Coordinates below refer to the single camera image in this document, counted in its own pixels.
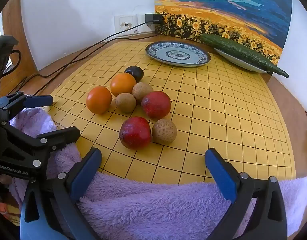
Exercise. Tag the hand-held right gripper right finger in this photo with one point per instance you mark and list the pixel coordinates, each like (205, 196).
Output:
(219, 172)

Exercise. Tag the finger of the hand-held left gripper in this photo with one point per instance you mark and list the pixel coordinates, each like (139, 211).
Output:
(66, 134)
(39, 100)

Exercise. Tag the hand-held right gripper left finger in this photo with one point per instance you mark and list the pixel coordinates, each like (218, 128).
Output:
(86, 172)

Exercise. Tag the orange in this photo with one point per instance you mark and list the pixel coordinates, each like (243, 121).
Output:
(99, 100)
(123, 84)

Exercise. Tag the red apple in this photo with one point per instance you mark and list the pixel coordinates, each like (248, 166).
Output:
(135, 133)
(156, 104)

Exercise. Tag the small brown longan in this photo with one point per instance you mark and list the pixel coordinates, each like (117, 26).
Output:
(142, 91)
(126, 102)

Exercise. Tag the large brown speckled longan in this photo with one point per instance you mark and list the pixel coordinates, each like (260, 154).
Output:
(164, 131)

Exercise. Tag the blue patterned porcelain plate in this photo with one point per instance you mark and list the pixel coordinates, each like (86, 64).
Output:
(177, 54)
(233, 60)

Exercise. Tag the person's left hand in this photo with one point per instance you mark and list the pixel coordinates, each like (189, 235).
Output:
(5, 180)

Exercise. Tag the yellow grid game board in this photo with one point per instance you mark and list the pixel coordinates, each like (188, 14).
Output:
(218, 130)

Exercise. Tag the colourful patterned cloth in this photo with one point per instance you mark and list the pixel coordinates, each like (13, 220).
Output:
(6, 212)

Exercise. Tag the purple fluffy towel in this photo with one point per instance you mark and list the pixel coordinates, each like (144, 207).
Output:
(143, 205)

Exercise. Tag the dark purple plum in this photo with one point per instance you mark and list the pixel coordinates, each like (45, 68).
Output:
(134, 72)

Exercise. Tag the green cucumber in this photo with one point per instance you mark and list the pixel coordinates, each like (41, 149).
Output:
(238, 51)

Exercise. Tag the black power adapter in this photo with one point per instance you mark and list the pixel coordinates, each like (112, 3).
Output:
(153, 19)

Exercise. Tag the sunflower field painting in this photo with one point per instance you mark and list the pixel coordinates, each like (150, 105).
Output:
(218, 5)

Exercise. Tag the wooden window frame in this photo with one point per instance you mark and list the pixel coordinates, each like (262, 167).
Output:
(21, 37)

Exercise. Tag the white wall outlet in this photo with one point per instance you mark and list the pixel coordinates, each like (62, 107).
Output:
(121, 20)
(141, 28)

